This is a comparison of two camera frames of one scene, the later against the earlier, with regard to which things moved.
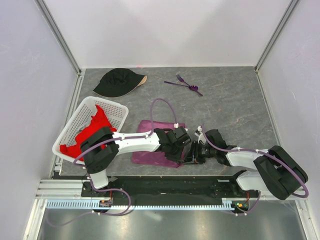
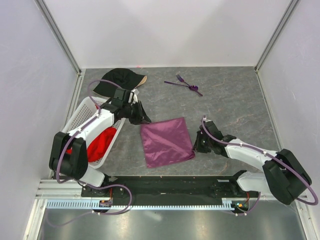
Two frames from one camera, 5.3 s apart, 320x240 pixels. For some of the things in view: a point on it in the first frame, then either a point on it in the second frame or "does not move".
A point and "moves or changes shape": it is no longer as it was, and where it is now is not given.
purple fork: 179,77 does not move
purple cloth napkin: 156,157 moves or changes shape
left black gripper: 175,158 -> 141,112
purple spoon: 193,87 does not move
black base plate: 210,186 does not move
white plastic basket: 116,113 does not move
